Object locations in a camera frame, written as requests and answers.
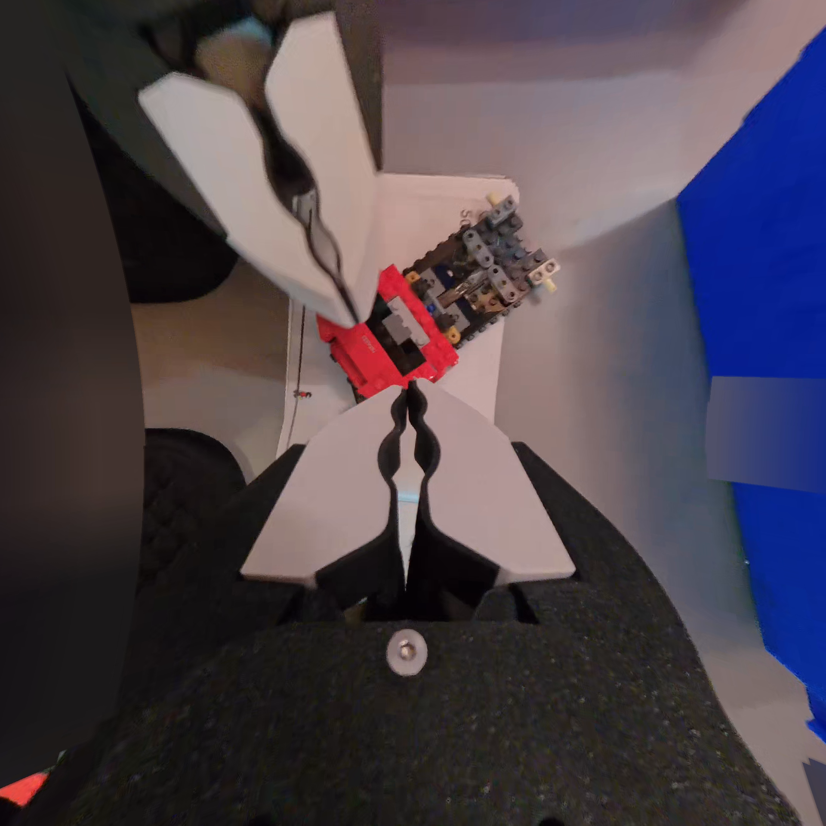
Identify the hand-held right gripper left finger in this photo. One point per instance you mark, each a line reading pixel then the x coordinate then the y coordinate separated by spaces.
pixel 323 503

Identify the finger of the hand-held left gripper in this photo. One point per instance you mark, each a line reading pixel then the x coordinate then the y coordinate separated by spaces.
pixel 336 129
pixel 220 155

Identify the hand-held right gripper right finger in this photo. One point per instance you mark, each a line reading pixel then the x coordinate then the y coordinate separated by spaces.
pixel 497 510

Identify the red and black lego car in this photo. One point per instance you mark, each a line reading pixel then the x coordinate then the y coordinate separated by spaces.
pixel 400 336

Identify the blue plastic bin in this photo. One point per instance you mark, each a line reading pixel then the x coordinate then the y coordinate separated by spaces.
pixel 762 258

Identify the lego instruction booklet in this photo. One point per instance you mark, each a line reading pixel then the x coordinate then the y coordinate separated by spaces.
pixel 426 220

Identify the black quilted pad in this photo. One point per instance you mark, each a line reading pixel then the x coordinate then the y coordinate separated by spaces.
pixel 168 245
pixel 187 503

